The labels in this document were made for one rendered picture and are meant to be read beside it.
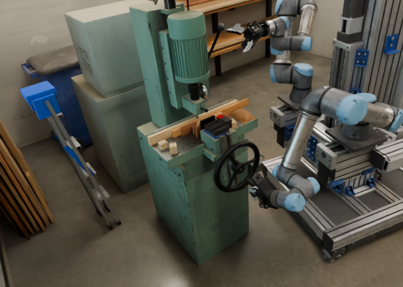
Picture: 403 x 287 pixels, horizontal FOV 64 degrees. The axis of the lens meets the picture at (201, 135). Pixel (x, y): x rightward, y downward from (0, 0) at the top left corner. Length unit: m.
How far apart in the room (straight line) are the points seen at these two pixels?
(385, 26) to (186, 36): 1.01
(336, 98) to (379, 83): 0.73
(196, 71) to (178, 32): 0.20
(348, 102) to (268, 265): 1.26
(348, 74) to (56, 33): 2.81
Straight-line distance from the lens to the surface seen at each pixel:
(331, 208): 2.34
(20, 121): 3.90
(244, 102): 1.97
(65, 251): 2.62
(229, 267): 2.24
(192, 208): 1.87
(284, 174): 1.53
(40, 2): 3.66
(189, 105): 1.75
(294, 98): 2.20
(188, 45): 1.54
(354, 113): 1.38
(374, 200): 2.47
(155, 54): 1.76
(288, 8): 2.17
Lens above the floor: 1.84
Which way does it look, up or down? 33 degrees down
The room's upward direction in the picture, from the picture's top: 6 degrees counter-clockwise
